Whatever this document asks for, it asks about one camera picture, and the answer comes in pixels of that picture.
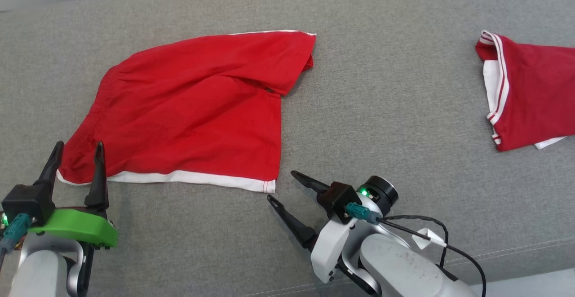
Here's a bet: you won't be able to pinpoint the grey fabric sofa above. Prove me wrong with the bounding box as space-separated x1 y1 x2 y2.
0 0 575 297

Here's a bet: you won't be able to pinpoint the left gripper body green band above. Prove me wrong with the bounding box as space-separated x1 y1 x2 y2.
28 208 119 248

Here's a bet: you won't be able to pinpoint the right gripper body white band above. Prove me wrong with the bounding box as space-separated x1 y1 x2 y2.
310 219 354 284

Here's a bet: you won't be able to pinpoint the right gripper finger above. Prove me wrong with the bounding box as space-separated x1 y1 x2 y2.
267 195 318 251
291 170 331 195

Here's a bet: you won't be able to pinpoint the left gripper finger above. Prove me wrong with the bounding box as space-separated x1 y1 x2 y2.
33 141 65 186
84 142 110 212

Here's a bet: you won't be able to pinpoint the red shorts with white hem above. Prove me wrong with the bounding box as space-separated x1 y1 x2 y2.
57 30 317 194

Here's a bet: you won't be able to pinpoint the red jersey with white sleeves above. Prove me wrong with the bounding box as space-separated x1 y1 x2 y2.
475 30 575 152

